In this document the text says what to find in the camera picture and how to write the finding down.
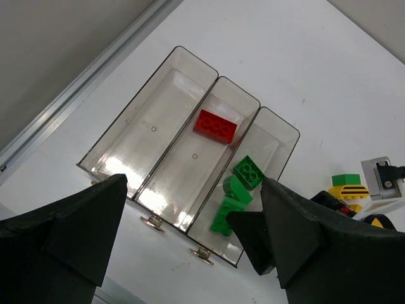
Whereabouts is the green lego piece separated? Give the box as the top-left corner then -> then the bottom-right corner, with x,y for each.
210,195 -> 247,237

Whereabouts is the yellow red lego stack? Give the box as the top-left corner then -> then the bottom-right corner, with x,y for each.
337,203 -> 363,218

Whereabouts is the clear container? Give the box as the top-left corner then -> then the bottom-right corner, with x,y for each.
78,46 -> 219,197
187,107 -> 300,266
136,76 -> 260,232

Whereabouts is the clear container left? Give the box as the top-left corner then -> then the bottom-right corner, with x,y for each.
78,46 -> 219,197

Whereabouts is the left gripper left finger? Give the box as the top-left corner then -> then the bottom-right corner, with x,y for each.
1,174 -> 127,303

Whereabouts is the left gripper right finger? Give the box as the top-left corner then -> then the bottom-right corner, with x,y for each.
226,178 -> 404,303

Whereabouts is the green printed lego brick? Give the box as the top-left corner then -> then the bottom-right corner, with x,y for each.
233,155 -> 265,191

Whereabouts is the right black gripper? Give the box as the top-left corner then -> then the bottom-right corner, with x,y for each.
311,191 -> 396,231

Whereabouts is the clear container right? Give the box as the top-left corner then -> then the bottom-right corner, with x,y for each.
187,107 -> 300,266

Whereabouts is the aluminium frame rail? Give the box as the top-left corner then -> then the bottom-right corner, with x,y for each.
1,1 -> 181,178

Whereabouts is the clear container middle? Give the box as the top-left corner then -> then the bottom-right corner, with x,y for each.
136,76 -> 260,232

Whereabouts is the green rounded lego brick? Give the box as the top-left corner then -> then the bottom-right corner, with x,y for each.
223,175 -> 253,207

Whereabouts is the green yellow striped lego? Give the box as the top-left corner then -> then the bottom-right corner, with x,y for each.
328,174 -> 370,200

